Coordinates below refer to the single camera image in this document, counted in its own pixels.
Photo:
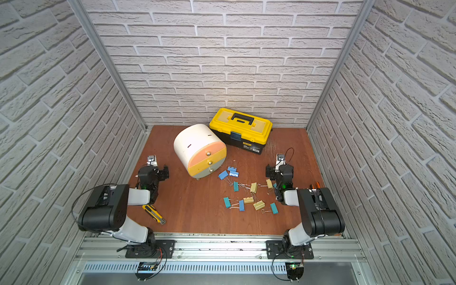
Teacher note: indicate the yellow black toolbox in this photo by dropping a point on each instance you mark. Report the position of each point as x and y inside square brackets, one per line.
[241, 130]

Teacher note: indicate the left circuit board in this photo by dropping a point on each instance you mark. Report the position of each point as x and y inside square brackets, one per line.
[146, 270]

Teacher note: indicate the yellow binder clip small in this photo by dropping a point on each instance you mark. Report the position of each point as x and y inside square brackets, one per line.
[247, 200]

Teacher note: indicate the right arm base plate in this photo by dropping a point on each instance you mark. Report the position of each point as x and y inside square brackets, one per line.
[279, 250]

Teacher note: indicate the teal binder clip lower right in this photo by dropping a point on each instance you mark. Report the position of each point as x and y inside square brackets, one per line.
[272, 209]

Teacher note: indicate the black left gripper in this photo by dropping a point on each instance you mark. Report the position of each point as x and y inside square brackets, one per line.
[157, 171]

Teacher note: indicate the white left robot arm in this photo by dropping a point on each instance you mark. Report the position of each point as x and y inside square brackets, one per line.
[105, 212]

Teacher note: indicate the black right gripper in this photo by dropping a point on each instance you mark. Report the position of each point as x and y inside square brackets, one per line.
[271, 170]

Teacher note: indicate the circuit board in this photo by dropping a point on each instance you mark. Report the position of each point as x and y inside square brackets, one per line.
[294, 271]
[146, 270]

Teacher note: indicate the blue binder clip lower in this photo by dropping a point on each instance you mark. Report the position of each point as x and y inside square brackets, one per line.
[240, 206]

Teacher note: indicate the yellow utility knife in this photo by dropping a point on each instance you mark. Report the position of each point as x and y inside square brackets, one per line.
[151, 210]

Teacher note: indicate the teal binder clip upper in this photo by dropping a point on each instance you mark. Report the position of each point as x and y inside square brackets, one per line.
[235, 186]

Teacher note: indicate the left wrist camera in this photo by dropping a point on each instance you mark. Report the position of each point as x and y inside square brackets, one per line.
[152, 161]

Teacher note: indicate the blue binder clip shiny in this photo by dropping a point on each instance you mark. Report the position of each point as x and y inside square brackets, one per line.
[234, 174]

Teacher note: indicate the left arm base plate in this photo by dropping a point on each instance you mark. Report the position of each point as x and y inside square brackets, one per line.
[159, 248]

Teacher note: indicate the orange handled pliers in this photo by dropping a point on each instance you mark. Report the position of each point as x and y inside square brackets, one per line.
[316, 186]

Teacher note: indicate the aluminium rail frame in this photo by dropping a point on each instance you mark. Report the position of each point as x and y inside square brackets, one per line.
[212, 254]

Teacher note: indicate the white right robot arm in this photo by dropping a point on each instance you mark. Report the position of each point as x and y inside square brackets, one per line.
[319, 214]

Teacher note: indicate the teal binder clip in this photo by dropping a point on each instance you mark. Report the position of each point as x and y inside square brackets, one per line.
[272, 209]
[235, 186]
[227, 202]

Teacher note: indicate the blue binder clip left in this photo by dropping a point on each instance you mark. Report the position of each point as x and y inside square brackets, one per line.
[223, 175]

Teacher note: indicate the right circuit board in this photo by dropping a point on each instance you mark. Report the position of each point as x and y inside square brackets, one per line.
[294, 271]

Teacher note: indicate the orange top drawer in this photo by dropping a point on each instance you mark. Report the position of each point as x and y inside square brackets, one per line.
[205, 152]

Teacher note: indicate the teal binder clip left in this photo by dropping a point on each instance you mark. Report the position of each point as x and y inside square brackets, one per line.
[227, 202]

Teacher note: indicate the round white drawer cabinet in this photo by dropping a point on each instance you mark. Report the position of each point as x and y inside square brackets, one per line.
[192, 139]

